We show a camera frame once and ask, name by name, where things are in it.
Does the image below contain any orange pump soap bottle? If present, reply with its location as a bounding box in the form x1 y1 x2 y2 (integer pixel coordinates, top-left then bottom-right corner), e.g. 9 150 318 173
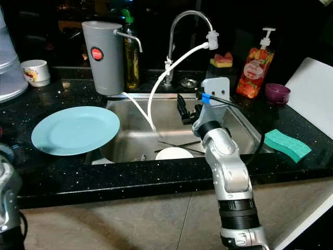
235 27 277 99

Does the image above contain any light blue plate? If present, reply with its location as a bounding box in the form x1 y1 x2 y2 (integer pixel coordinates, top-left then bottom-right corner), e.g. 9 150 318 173
31 106 121 156

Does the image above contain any thin white filter hose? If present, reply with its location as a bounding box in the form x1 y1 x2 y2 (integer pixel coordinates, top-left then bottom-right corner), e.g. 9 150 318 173
122 92 157 131

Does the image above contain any chrome gooseneck faucet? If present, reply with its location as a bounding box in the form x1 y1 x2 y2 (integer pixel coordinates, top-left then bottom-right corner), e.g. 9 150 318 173
163 10 220 87

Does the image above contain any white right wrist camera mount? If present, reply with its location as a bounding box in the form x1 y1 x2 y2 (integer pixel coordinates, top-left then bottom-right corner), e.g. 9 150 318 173
200 77 233 121

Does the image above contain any stainless steel sink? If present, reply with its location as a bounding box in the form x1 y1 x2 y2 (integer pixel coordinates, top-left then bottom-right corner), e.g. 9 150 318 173
91 92 274 165

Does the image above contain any white cutting board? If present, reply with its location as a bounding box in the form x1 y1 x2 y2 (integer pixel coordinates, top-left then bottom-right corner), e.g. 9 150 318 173
283 56 333 126

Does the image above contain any red and yellow sponge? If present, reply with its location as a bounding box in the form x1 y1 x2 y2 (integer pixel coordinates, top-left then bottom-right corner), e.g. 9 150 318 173
209 52 235 69

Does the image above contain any round metal counter cap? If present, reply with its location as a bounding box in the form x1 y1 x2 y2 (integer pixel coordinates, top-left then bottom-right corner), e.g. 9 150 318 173
180 78 200 90

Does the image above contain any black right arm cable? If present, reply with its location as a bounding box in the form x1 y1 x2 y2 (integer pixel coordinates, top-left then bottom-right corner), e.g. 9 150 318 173
196 92 266 168

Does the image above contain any translucent plastic container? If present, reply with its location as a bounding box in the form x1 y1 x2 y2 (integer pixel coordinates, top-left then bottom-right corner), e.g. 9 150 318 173
0 8 29 103

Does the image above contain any white mug with red print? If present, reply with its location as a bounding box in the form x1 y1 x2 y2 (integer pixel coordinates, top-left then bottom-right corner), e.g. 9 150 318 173
20 59 52 88

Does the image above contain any grey water filter canister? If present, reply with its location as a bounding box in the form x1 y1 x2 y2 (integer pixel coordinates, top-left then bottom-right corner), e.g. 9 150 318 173
81 20 143 97

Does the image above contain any purple cup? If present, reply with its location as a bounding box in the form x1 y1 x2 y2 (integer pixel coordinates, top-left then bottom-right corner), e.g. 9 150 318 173
263 83 291 105

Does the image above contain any long white faucet hose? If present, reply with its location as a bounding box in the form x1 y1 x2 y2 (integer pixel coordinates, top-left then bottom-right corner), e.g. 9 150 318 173
148 42 210 131

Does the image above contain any green sponge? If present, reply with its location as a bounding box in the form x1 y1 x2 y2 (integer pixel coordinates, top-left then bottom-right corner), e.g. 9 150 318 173
262 128 312 164

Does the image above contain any green capped oil bottle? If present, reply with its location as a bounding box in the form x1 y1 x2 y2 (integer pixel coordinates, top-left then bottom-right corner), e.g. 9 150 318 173
120 9 140 91

